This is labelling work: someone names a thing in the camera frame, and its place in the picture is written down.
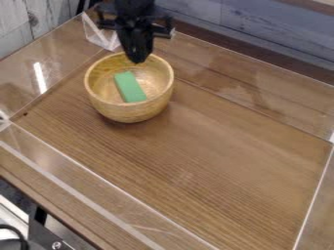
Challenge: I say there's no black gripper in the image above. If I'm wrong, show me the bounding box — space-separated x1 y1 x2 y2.
95 6 176 63

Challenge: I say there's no brown wooden bowl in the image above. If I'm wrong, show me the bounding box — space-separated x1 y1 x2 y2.
83 53 176 123

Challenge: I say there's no green rectangular block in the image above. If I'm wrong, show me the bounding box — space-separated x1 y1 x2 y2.
114 71 148 103

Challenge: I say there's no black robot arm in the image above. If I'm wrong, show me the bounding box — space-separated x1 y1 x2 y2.
94 0 176 63

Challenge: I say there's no clear acrylic tray border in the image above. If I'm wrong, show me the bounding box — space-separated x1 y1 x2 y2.
0 20 334 250

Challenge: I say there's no black metal table leg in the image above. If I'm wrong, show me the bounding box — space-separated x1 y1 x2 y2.
29 207 77 250

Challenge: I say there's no clear acrylic corner bracket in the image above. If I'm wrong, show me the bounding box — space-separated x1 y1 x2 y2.
82 13 122 52

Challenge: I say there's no black cable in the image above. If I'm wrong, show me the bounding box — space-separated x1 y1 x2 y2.
0 224 31 250

